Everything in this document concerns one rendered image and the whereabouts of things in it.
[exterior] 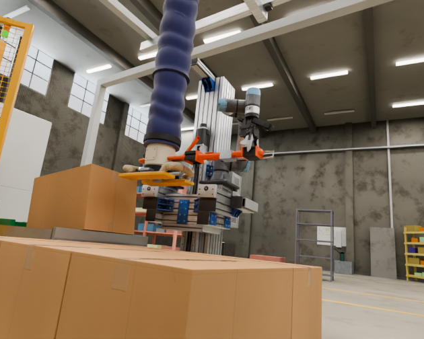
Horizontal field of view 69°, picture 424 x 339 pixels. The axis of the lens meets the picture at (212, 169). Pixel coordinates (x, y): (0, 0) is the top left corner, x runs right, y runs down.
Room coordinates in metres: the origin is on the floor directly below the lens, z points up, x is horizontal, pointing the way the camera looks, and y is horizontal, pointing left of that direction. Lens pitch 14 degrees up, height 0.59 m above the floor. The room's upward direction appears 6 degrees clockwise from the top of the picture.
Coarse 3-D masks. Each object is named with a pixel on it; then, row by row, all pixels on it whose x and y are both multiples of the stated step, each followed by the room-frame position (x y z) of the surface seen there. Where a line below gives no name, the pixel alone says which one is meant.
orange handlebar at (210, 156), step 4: (208, 152) 1.58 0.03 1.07; (212, 152) 1.57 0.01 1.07; (232, 152) 1.50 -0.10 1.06; (236, 152) 1.49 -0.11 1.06; (240, 152) 1.48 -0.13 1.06; (260, 152) 1.43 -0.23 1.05; (172, 156) 1.71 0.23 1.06; (176, 156) 1.69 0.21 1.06; (180, 156) 1.68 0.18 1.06; (200, 156) 1.61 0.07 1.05; (204, 156) 1.59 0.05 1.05; (208, 156) 1.58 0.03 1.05; (212, 156) 1.57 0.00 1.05; (216, 156) 1.56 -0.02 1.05; (236, 156) 1.54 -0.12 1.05; (240, 156) 1.52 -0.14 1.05; (140, 160) 1.84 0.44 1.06; (144, 160) 1.82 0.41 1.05; (176, 160) 1.74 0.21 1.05; (180, 160) 1.73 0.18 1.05; (212, 160) 1.63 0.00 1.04
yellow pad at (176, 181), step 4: (176, 176) 1.83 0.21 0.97; (144, 180) 1.91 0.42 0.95; (148, 180) 1.89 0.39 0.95; (164, 180) 1.82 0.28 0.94; (168, 180) 1.81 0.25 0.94; (172, 180) 1.79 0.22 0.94; (176, 180) 1.78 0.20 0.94; (180, 180) 1.76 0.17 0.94; (184, 180) 1.75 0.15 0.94; (148, 184) 1.94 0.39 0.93; (152, 184) 1.93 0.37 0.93; (156, 184) 1.92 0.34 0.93; (160, 184) 1.90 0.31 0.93; (164, 184) 1.89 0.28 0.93; (168, 184) 1.87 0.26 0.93; (172, 184) 1.86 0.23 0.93; (176, 184) 1.84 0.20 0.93; (180, 184) 1.83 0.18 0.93; (184, 184) 1.82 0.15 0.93; (188, 184) 1.80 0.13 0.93; (192, 184) 1.81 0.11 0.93
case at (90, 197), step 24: (72, 168) 1.94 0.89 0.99; (96, 168) 1.88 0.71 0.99; (48, 192) 2.05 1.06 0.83; (72, 192) 1.91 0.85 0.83; (96, 192) 1.88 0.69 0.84; (120, 192) 2.05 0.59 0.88; (48, 216) 2.02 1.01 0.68; (72, 216) 1.89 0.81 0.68; (96, 216) 1.89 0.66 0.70; (120, 216) 2.05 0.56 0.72
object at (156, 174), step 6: (156, 168) 1.66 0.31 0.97; (120, 174) 1.75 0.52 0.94; (126, 174) 1.73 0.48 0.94; (132, 174) 1.70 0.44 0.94; (138, 174) 1.68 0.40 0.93; (144, 174) 1.65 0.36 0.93; (150, 174) 1.63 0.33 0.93; (156, 174) 1.61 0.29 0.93; (162, 174) 1.59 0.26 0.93; (168, 174) 1.62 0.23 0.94
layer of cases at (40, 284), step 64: (0, 256) 1.06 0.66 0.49; (64, 256) 0.87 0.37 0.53; (128, 256) 0.83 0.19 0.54; (192, 256) 1.23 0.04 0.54; (0, 320) 1.01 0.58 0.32; (64, 320) 0.84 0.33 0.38; (128, 320) 0.72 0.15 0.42; (192, 320) 0.64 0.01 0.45; (256, 320) 0.89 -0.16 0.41; (320, 320) 1.44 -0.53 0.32
